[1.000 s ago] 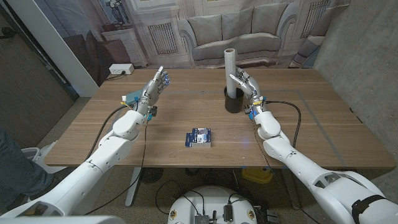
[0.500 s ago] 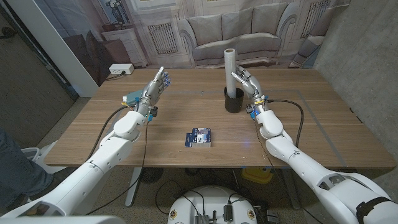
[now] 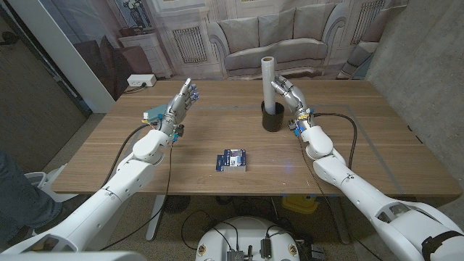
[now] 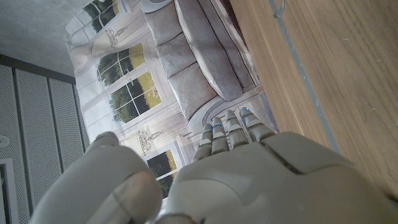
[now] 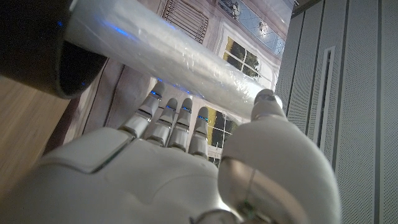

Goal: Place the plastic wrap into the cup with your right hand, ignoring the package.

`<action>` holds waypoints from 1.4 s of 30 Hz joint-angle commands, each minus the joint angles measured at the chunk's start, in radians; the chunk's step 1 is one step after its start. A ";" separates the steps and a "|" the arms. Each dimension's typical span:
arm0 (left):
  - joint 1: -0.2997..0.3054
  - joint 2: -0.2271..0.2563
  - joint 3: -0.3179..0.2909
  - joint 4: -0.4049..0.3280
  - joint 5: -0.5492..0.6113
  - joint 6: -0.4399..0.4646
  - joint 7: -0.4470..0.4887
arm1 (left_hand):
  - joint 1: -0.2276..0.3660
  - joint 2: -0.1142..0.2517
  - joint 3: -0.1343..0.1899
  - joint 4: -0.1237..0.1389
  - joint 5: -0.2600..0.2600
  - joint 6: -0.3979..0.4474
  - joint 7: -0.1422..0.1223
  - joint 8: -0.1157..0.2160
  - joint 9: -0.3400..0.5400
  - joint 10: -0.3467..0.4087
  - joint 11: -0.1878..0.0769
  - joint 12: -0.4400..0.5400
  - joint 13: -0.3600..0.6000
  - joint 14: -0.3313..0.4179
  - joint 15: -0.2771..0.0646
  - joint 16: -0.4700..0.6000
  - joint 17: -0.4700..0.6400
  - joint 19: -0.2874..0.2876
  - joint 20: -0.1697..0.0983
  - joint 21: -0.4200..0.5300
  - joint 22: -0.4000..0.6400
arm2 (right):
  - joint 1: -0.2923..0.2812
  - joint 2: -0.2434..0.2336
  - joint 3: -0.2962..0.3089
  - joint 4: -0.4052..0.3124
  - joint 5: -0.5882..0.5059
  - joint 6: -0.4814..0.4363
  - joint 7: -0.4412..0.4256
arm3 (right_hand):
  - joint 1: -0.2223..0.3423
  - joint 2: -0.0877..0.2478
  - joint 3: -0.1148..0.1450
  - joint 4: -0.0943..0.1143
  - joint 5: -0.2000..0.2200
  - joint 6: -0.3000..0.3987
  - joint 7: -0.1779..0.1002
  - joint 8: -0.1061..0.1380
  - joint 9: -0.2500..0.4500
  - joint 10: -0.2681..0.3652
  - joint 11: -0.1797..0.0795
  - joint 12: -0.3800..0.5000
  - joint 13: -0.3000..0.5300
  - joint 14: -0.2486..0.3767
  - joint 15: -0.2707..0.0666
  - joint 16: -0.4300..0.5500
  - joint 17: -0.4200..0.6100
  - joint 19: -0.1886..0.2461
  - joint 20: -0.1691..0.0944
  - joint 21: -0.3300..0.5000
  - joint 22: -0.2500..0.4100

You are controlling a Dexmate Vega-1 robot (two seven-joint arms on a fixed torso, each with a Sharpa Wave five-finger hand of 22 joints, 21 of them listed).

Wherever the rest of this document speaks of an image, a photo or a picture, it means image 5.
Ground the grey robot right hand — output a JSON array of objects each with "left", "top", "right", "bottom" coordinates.
[{"left": 0, "top": 81, "right": 343, "bottom": 224}]

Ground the black mug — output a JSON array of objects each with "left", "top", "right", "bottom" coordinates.
[{"left": 0, "top": 0, "right": 108, "bottom": 100}]

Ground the printed living room backdrop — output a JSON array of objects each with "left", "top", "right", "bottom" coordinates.
[{"left": 43, "top": 0, "right": 295, "bottom": 169}]

